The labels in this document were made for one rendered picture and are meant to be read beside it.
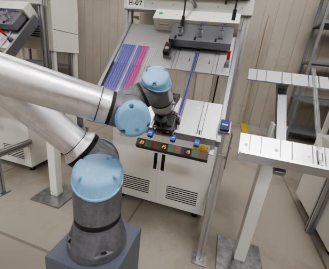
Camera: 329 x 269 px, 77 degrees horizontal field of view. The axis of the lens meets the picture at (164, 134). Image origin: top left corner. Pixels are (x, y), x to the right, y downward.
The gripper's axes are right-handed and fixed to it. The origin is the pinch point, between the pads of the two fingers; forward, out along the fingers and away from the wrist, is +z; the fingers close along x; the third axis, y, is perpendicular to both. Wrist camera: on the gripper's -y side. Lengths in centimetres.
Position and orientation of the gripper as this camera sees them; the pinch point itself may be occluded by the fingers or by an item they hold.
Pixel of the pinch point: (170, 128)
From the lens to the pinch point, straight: 86.8
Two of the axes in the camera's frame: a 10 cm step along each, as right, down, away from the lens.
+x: 9.5, 1.9, -2.3
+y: -2.7, 8.8, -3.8
